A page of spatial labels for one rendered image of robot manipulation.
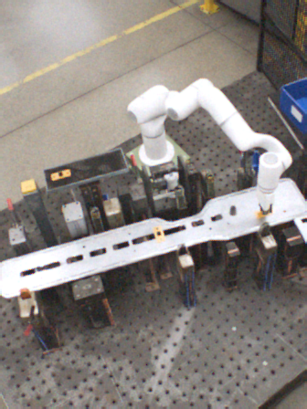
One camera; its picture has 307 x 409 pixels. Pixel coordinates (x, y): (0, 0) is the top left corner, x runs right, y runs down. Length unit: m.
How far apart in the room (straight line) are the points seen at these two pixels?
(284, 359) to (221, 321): 0.31
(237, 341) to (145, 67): 3.03
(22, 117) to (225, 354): 2.91
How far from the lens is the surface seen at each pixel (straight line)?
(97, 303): 2.17
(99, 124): 4.24
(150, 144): 2.68
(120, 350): 2.33
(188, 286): 2.25
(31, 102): 4.64
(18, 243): 2.28
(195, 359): 2.29
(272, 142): 2.09
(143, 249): 2.20
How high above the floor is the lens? 2.83
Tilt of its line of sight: 51 degrees down
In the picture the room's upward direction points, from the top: 8 degrees counter-clockwise
